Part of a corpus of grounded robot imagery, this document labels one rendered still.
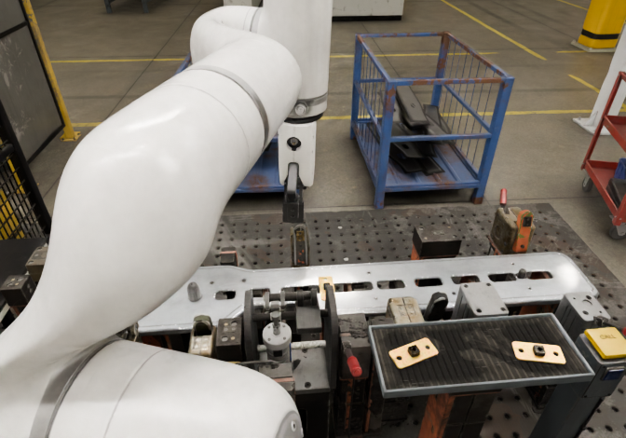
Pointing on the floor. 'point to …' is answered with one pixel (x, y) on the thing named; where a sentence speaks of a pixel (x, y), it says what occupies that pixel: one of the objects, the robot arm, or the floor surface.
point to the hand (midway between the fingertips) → (295, 199)
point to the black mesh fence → (20, 184)
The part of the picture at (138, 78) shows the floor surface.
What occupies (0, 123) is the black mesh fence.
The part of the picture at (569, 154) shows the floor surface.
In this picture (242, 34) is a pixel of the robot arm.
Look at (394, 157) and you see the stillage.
